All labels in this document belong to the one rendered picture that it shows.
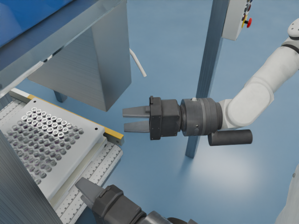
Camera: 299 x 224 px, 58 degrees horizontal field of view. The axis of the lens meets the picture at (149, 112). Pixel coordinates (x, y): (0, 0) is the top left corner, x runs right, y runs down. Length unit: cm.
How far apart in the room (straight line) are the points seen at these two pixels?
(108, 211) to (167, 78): 195
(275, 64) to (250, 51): 210
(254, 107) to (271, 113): 162
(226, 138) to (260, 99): 11
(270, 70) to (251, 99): 10
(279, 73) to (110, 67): 39
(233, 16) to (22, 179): 95
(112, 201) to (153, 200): 122
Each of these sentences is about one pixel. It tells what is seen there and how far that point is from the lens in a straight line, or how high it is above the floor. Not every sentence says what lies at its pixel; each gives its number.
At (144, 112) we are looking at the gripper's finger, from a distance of 60.
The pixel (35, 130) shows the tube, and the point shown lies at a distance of 77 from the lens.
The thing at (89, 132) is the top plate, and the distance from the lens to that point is 72.
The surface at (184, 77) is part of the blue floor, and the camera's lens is 237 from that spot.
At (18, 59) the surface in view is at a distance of 26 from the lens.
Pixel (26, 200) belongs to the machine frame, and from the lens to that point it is 36.
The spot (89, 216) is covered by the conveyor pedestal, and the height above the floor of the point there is 49.
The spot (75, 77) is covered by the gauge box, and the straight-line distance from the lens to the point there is 55.
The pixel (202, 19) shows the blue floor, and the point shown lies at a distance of 319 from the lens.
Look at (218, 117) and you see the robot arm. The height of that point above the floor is 108.
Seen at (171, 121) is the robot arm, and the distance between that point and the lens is 60.
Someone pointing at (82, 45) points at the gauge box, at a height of 128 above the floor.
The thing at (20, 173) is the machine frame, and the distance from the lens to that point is 33.
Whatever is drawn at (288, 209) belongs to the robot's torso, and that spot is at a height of 114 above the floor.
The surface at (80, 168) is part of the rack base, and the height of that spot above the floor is 93.
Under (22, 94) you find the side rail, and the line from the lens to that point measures 93.
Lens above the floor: 154
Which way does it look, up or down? 48 degrees down
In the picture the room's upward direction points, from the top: straight up
